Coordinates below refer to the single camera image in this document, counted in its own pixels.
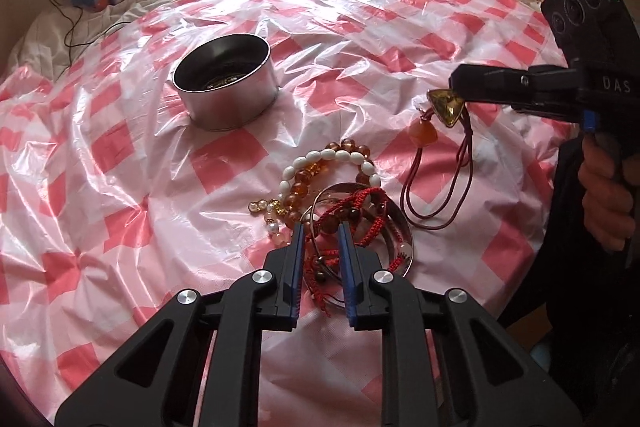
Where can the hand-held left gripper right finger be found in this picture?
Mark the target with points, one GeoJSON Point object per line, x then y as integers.
{"type": "Point", "coordinates": [347, 267]}

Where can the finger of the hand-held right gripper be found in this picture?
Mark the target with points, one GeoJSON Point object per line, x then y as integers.
{"type": "Point", "coordinates": [485, 81]}

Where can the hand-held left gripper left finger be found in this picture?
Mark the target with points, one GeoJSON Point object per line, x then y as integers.
{"type": "Point", "coordinates": [298, 252]}

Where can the silver bangle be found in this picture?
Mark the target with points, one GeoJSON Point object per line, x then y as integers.
{"type": "Point", "coordinates": [407, 229]}

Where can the round metal tin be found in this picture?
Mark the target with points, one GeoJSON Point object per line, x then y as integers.
{"type": "Point", "coordinates": [235, 104]}

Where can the person's right hand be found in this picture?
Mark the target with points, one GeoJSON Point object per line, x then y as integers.
{"type": "Point", "coordinates": [602, 199]}

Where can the pink checked plastic sheet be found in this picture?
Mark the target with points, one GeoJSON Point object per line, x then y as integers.
{"type": "Point", "coordinates": [350, 32]}

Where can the white quilt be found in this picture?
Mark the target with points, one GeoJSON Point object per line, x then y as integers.
{"type": "Point", "coordinates": [150, 2]}

